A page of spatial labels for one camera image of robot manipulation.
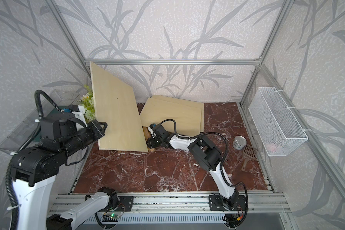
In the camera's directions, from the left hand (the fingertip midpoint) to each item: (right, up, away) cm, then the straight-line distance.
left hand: (108, 123), depth 57 cm
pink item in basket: (+75, -13, +15) cm, 78 cm away
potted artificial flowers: (-23, +11, +23) cm, 34 cm away
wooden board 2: (+38, +13, +64) cm, 75 cm away
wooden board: (+34, 0, +52) cm, 62 cm away
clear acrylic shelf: (-38, -3, +4) cm, 38 cm away
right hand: (+7, -14, +37) cm, 40 cm away
